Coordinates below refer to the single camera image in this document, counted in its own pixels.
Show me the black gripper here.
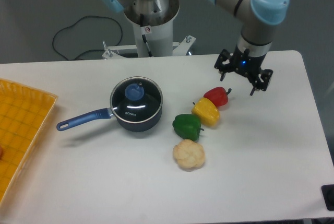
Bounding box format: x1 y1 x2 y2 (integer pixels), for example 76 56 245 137
214 46 273 96

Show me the glass lid blue knob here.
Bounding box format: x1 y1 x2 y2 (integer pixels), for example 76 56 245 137
110 76 163 123

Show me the dark blue saucepan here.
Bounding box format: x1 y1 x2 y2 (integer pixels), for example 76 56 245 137
56 76 163 132

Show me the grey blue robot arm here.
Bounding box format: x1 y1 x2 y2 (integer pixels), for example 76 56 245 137
102 0 290 91

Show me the red bell pepper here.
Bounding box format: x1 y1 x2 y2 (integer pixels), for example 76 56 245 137
204 87 232 108

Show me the yellow bell pepper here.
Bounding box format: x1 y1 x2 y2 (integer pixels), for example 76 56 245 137
191 97 220 127

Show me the green bell pepper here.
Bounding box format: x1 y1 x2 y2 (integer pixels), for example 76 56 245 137
172 114 203 142

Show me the black table corner device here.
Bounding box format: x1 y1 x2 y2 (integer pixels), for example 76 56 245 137
321 184 334 211

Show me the yellow woven basket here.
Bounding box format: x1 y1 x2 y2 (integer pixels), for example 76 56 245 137
1 78 58 202

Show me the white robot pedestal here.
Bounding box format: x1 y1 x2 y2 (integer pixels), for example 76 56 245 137
102 0 196 60

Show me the black floor cable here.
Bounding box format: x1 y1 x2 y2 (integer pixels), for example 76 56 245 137
52 15 123 61

